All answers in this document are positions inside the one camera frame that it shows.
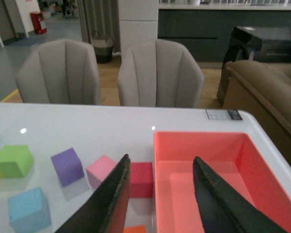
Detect grey chair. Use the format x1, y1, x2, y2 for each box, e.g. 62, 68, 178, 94
16, 39, 101, 105
117, 39, 204, 108

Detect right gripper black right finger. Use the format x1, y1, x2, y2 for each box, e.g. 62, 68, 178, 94
193, 156, 285, 233

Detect grey chair right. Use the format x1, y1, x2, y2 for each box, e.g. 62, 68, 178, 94
117, 39, 204, 108

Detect pink foam cube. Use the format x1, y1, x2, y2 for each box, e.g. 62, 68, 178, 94
86, 155, 117, 189

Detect grey chair left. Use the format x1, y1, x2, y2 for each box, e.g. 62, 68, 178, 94
16, 39, 101, 105

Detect white pillar cabinet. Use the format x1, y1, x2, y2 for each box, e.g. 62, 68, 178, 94
118, 0, 159, 57

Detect green foam cube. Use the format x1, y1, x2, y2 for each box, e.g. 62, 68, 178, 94
0, 145, 34, 178

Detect dark red foam cube far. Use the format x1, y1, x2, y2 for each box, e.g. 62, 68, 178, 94
130, 162, 154, 199

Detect woven basket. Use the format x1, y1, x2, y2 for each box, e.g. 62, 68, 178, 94
91, 31, 114, 64

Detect orange foam cube right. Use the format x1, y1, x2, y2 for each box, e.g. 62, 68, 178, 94
123, 225, 146, 233

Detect light blue foam cube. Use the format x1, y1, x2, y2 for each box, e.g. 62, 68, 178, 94
8, 187, 51, 233

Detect red box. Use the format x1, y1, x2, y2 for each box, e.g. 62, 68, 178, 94
30, 12, 47, 34

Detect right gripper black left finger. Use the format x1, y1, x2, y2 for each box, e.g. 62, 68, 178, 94
56, 154, 130, 233

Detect table label sticker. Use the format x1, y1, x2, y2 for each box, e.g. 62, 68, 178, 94
206, 109, 243, 120

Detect salmon plastic bin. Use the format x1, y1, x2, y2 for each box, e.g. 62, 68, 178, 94
154, 132, 291, 233

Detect dark grey counter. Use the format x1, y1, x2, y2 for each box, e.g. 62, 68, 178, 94
158, 3, 291, 63

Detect dark appliance cabinet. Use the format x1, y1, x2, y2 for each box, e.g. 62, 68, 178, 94
217, 26, 291, 104

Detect purple foam cube far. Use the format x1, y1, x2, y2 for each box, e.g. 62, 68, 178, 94
51, 148, 85, 187

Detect brown sofa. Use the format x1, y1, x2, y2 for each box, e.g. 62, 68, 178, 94
222, 60, 291, 180

